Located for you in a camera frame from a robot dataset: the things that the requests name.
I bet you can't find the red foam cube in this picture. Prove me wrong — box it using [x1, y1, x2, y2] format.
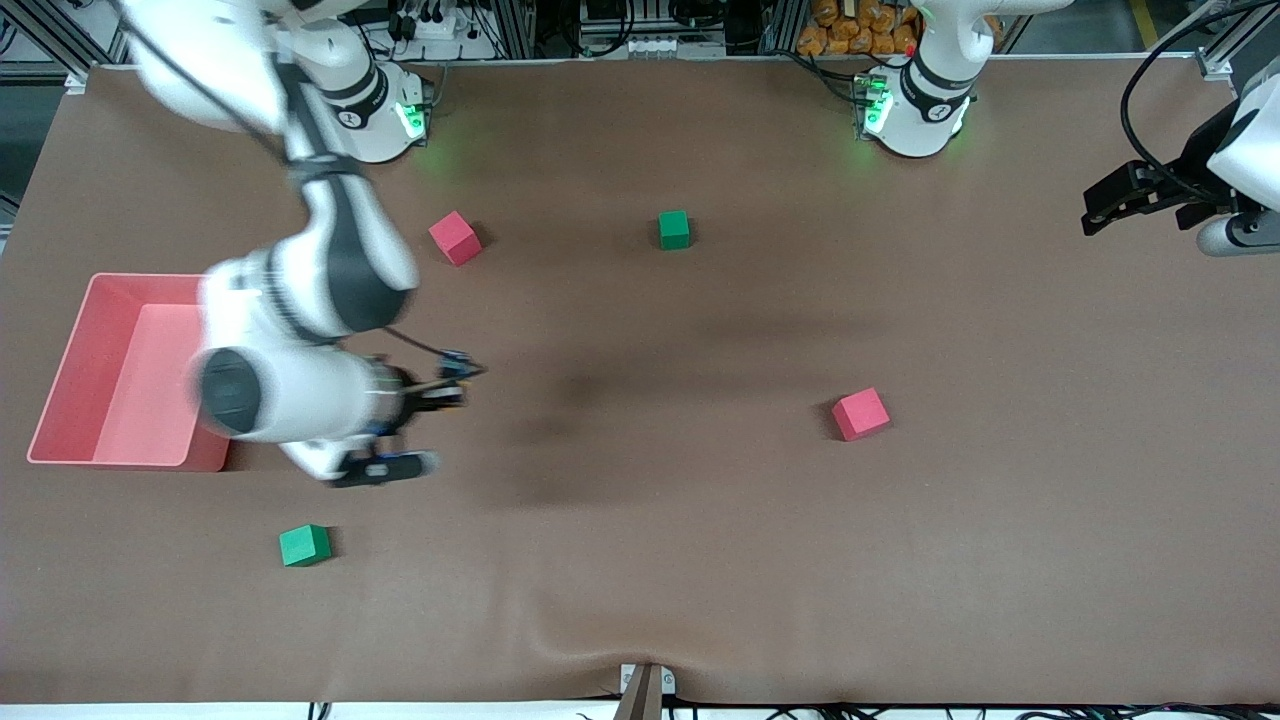
[832, 388, 891, 442]
[429, 210, 484, 267]

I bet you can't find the brown table mat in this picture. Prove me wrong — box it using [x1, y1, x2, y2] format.
[0, 55, 1280, 706]

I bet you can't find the pink plastic bin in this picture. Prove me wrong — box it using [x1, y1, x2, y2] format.
[27, 273, 233, 472]

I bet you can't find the bag of orange items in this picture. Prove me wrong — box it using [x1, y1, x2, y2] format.
[797, 0, 921, 57]

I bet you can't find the white power strip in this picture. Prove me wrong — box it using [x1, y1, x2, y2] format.
[385, 12, 463, 41]

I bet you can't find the white terminal strip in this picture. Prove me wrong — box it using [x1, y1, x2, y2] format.
[622, 38, 727, 58]

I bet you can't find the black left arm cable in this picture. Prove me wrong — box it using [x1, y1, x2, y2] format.
[1119, 0, 1280, 173]

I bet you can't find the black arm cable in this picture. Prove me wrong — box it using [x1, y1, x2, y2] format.
[110, 0, 481, 376]
[1119, 0, 1280, 173]

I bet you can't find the aluminium frame strut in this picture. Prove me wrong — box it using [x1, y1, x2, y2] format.
[12, 0, 93, 95]
[1197, 0, 1280, 81]

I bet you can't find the metal clamp bracket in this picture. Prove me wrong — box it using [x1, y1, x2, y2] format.
[612, 662, 678, 720]

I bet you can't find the aluminium frame post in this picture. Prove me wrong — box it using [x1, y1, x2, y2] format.
[760, 0, 806, 56]
[497, 0, 536, 59]

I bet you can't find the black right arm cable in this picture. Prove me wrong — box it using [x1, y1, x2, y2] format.
[110, 0, 481, 376]

